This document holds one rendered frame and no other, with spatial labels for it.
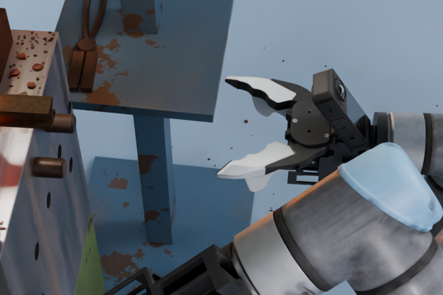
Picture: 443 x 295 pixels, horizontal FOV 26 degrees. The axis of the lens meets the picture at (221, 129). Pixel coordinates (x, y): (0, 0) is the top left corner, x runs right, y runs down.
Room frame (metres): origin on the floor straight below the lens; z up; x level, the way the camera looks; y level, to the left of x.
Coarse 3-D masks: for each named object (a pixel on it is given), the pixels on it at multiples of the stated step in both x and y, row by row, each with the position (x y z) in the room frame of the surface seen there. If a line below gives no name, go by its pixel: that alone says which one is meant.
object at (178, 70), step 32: (96, 0) 1.27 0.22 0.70; (192, 0) 1.27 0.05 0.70; (224, 0) 1.27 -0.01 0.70; (64, 32) 1.19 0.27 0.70; (128, 32) 1.19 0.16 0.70; (160, 32) 1.19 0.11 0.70; (192, 32) 1.19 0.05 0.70; (224, 32) 1.19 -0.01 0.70; (128, 64) 1.12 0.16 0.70; (160, 64) 1.12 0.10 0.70; (192, 64) 1.12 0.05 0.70; (96, 96) 1.04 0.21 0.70; (128, 96) 1.04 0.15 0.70; (160, 96) 1.04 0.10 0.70; (192, 96) 1.04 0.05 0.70
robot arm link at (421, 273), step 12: (432, 240) 0.40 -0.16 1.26; (432, 252) 0.39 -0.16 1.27; (420, 264) 0.38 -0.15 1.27; (432, 264) 0.38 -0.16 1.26; (408, 276) 0.37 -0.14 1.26; (420, 276) 0.37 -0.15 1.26; (432, 276) 0.37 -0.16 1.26; (384, 288) 0.36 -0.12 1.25; (396, 288) 0.36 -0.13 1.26; (408, 288) 0.36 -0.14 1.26; (420, 288) 0.36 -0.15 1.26; (432, 288) 0.36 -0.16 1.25
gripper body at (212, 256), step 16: (208, 256) 0.39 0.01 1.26; (224, 256) 0.39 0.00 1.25; (144, 272) 0.39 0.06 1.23; (176, 272) 0.38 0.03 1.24; (192, 272) 0.39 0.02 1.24; (208, 272) 0.38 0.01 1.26; (224, 272) 0.37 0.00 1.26; (112, 288) 0.38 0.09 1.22; (144, 288) 0.39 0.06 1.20; (160, 288) 0.37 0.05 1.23; (176, 288) 0.38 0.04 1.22; (192, 288) 0.37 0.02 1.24; (208, 288) 0.38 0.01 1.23; (224, 288) 0.36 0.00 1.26; (240, 288) 0.37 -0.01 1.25
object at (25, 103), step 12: (0, 96) 0.77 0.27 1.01; (12, 96) 0.77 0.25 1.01; (24, 96) 0.77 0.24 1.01; (36, 96) 0.77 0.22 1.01; (48, 96) 0.77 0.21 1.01; (0, 108) 0.75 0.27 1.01; (12, 108) 0.75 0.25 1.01; (24, 108) 0.75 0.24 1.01; (36, 108) 0.75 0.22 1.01; (48, 108) 0.75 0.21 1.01; (0, 120) 0.75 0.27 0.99; (12, 120) 0.75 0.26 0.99; (24, 120) 0.75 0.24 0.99; (36, 120) 0.75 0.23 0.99; (48, 120) 0.75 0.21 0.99
